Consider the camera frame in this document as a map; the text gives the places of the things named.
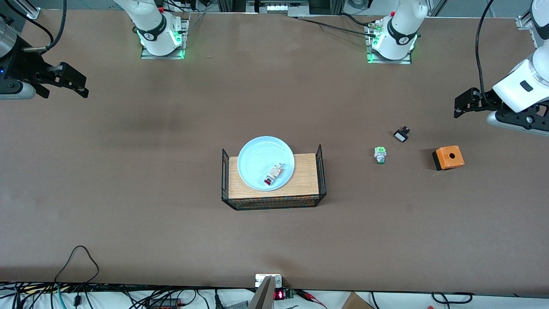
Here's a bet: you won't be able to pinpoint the silver camera bracket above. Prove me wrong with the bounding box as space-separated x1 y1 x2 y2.
248 274 284 309

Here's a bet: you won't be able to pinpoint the black cable to arm base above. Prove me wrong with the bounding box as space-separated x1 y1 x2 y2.
294 12 380 38

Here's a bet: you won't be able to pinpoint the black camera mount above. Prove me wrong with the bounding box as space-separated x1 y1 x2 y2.
497 102 549 130
0 58 52 100

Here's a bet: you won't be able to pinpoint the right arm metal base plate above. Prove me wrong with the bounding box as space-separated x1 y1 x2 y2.
141 17 190 60

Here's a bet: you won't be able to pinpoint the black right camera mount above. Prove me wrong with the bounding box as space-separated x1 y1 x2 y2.
0 58 52 100

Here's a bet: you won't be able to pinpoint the orange button enclosure box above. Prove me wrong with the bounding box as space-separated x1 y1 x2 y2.
431 145 465 172

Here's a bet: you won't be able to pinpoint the black looped cable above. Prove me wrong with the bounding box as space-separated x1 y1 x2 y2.
54 245 100 285

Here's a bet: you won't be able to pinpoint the orange black power strip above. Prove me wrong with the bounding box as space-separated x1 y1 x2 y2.
146 299 183 309

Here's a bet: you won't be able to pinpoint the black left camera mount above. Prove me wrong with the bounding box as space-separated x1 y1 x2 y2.
497 102 549 130

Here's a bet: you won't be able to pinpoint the black coiled cable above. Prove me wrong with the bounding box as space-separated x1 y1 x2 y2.
431 292 474 305

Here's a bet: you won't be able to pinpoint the aluminium frame profile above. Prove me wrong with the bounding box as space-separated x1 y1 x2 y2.
9 0 42 20

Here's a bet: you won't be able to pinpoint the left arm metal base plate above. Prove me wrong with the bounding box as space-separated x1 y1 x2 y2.
365 22 413 65

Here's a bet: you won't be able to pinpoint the light blue plate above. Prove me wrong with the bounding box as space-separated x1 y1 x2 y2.
237 136 296 192

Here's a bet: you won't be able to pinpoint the red push button switch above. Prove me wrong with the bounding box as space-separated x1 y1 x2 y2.
263 162 284 187

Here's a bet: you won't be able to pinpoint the brown cardboard piece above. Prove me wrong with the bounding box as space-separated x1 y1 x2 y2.
341 292 374 309

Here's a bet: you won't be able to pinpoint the wooden board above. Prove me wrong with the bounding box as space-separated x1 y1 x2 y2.
229 153 320 200

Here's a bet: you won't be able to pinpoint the wooden top wire rack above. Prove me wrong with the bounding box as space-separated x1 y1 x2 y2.
221 145 327 211

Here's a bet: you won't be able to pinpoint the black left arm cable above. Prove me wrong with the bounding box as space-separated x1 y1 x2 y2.
475 0 496 106

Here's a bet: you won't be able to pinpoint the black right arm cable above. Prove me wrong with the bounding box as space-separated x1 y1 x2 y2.
0 0 68 53

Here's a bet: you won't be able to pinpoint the red clip lead wires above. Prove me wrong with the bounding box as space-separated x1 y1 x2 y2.
295 289 329 309

